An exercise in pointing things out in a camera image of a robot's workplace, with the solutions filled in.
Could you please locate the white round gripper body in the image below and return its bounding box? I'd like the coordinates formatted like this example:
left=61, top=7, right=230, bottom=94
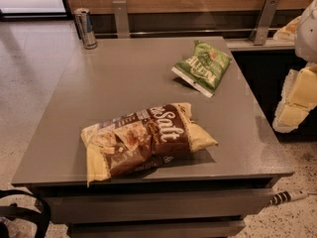
left=295, top=0, right=317, bottom=62

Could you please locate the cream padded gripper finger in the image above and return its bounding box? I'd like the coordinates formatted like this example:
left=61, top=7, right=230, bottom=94
left=272, top=62, right=317, bottom=133
left=273, top=17, right=300, bottom=42

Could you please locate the brown yellow chip bag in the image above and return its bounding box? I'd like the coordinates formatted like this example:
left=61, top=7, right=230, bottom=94
left=81, top=102, right=217, bottom=182

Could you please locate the green chip bag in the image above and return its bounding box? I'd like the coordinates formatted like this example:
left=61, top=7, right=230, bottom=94
left=171, top=41, right=232, bottom=98

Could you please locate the silver blue redbull can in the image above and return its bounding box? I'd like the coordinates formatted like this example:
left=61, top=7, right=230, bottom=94
left=74, top=8, right=97, bottom=50

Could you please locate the grey cabinet drawer front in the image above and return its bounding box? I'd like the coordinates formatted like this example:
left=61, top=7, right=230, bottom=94
left=47, top=188, right=272, bottom=224

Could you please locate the black chair armrest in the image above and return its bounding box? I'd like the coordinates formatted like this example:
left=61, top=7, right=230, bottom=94
left=0, top=189, right=51, bottom=238

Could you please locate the right metal bracket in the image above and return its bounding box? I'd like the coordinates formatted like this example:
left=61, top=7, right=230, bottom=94
left=250, top=0, right=280, bottom=46

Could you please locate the metal bracket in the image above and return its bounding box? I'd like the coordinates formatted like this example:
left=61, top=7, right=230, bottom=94
left=250, top=0, right=280, bottom=46
left=113, top=0, right=130, bottom=39

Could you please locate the horizontal metal rail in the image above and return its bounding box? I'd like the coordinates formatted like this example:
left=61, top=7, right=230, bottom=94
left=95, top=28, right=278, bottom=38

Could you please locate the left metal bracket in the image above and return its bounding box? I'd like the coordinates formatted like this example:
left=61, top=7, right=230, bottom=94
left=113, top=0, right=130, bottom=39

